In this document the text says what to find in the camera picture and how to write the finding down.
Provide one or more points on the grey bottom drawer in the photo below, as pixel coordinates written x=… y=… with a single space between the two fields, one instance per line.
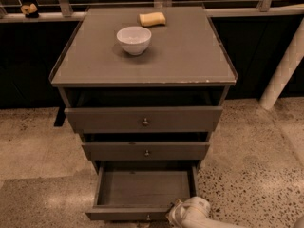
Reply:
x=142 y=190

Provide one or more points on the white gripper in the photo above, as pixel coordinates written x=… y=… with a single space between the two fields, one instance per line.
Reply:
x=189 y=210

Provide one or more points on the grey drawer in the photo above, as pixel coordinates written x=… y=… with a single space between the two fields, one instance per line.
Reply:
x=144 y=119
x=139 y=151
x=142 y=190

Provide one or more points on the white ceramic bowl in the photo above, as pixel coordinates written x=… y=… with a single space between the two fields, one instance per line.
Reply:
x=134 y=40

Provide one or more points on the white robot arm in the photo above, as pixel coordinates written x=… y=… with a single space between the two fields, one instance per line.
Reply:
x=219 y=224

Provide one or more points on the metal window railing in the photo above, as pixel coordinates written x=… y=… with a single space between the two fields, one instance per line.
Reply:
x=47 y=16

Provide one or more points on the white diagonal pole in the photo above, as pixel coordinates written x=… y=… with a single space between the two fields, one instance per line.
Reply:
x=291 y=59

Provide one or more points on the small yellow black object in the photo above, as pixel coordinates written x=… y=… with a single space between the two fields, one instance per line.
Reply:
x=30 y=10

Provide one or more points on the grey top drawer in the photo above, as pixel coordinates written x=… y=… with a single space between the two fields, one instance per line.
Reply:
x=144 y=119

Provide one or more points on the grey drawer cabinet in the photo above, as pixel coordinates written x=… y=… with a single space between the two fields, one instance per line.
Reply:
x=185 y=64

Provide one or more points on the grey middle drawer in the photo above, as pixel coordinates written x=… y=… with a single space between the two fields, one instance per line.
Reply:
x=139 y=151

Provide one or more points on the yellow sponge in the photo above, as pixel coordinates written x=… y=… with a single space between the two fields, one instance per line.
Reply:
x=152 y=19

